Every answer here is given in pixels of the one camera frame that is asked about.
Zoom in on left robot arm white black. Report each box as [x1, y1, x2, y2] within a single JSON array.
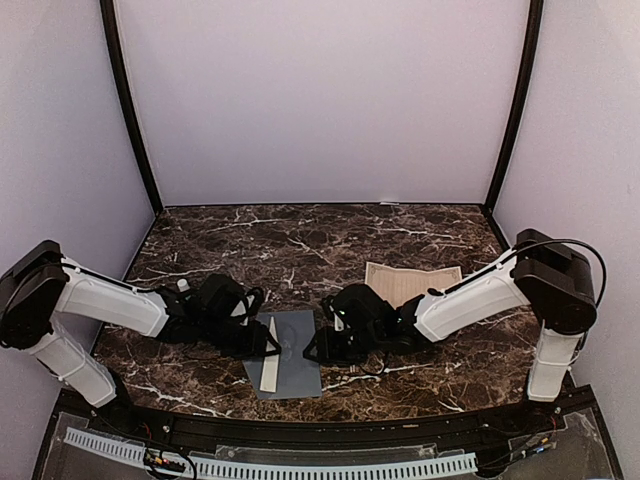
[[1, 240, 281, 436]]

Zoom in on black left frame post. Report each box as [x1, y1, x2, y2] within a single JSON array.
[[99, 0, 164, 216]]

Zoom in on black frame post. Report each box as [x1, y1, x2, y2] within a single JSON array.
[[99, 0, 164, 216], [483, 0, 544, 218]]

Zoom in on black right frame post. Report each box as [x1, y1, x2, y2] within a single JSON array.
[[483, 0, 544, 218]]

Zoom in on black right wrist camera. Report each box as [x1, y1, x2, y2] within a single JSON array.
[[320, 295, 345, 332]]

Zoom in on white slotted cable duct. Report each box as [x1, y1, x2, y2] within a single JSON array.
[[64, 428, 478, 479]]

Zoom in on green white glue stick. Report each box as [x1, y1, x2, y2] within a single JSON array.
[[177, 279, 190, 292]]

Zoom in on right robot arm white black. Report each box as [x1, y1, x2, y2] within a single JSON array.
[[303, 229, 605, 434]]

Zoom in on beige letter sheet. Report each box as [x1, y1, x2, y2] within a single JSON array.
[[365, 262, 462, 307]]

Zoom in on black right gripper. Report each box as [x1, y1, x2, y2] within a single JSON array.
[[302, 326, 383, 367]]

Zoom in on beige lined letter paper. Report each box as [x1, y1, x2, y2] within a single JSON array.
[[259, 316, 279, 393]]

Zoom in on grey paper envelope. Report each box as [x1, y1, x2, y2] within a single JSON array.
[[243, 310, 322, 400]]

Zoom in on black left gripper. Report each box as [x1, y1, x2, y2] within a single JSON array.
[[199, 315, 282, 361]]

